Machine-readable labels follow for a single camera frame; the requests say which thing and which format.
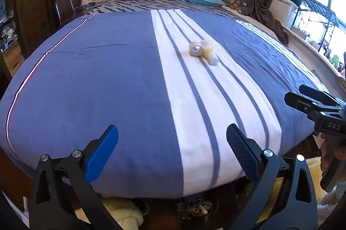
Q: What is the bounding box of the black metal rack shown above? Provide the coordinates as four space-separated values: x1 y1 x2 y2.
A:
292 0 339 54

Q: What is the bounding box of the blue white striped duvet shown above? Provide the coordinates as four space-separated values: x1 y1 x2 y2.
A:
1 9 325 198

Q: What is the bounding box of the right hand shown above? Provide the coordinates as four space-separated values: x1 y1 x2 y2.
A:
320 133 345 171

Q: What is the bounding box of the white storage box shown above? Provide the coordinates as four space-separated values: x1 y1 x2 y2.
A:
269 0 298 29

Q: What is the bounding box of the yellow fluffy left trouser leg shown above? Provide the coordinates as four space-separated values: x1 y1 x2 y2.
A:
101 198 144 230

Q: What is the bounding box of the green toy figure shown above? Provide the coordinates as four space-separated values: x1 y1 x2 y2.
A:
330 54 340 69

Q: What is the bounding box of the white bandage roll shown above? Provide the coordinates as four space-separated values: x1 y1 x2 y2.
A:
189 42 204 57

